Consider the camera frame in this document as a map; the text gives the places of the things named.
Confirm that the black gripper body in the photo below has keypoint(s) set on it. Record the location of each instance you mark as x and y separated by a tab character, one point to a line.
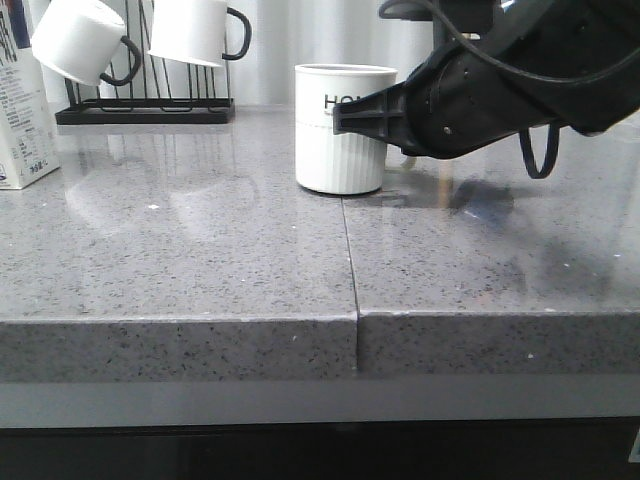
470	104

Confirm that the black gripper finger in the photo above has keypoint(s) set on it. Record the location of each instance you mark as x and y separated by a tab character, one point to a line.
380	116

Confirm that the white HOME mug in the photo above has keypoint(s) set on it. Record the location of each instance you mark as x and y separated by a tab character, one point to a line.
344	164

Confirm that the white milk carton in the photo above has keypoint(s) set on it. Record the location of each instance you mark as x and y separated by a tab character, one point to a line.
27	129

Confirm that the right white hanging mug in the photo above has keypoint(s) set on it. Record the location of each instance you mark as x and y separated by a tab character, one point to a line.
194	32

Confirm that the white hanging mug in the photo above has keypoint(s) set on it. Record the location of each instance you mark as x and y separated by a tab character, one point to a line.
78	39
194	32

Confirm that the left white hanging mug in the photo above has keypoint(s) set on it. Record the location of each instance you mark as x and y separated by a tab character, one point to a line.
78	39

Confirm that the black wire mug rack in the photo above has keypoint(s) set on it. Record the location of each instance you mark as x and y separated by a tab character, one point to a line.
162	92

